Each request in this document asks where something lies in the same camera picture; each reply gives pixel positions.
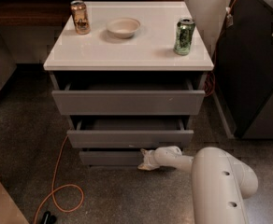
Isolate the dark wooden counter shelf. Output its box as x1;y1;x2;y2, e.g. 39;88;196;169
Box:
0;0;182;26

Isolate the grey top drawer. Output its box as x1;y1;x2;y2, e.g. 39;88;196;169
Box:
52;80;205;116

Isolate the grey bottom drawer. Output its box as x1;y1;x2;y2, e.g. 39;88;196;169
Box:
79;147;185;168

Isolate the grey drawer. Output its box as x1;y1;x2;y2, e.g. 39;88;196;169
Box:
52;80;205;116
67;117;194;148
79;147;185;168

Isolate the green soda can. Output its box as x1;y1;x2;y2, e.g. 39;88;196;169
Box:
174;17;195;55

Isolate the grey middle drawer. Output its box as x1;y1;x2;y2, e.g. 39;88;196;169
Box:
67;117;194;148

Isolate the white top drawer cabinet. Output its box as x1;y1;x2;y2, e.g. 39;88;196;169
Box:
43;1;215;170

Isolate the black plug on floor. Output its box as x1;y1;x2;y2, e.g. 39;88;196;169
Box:
40;211;57;224

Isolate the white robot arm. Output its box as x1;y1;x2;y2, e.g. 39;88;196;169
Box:
138;146;258;224

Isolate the beige paper bowl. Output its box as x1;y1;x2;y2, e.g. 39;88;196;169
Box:
106;18;140;39

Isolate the black cabinet at right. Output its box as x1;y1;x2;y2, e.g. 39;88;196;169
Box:
214;0;273;139

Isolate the gold soda can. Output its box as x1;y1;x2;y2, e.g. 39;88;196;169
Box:
70;0;91;35

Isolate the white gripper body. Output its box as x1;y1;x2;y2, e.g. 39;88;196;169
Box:
145;150;159;169

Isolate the orange cable at wall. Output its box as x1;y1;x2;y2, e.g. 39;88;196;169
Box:
202;0;273;98

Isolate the orange floor cable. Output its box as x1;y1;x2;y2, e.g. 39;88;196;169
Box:
33;134;85;224

